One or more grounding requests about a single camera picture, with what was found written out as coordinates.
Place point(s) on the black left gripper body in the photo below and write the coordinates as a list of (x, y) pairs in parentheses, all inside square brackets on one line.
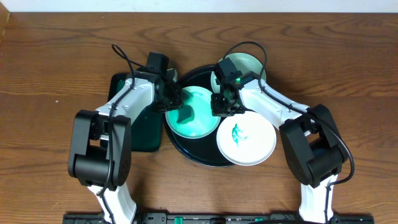
[(173, 99)]

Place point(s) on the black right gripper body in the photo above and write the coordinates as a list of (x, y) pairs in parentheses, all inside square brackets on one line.
[(222, 106)]

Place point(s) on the green scrub sponge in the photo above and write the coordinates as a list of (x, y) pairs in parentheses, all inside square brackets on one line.
[(185, 114)]

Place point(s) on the light green plate with stain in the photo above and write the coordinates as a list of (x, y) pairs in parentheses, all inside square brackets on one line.
[(199, 99)]

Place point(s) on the pale green plate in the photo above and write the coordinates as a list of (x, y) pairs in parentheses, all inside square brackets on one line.
[(243, 62)]

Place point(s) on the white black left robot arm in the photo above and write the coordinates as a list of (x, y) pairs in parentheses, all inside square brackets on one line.
[(100, 153)]

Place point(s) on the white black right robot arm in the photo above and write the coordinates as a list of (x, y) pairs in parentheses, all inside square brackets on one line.
[(315, 152)]

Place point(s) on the black rectangular water tray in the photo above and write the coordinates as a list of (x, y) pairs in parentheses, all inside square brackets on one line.
[(146, 129)]

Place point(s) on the round black serving tray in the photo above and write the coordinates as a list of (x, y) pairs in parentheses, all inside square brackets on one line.
[(201, 150)]

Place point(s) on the white plate with green stain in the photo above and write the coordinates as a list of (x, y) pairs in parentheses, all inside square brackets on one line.
[(246, 139)]

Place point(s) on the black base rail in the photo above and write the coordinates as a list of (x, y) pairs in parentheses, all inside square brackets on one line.
[(162, 218)]

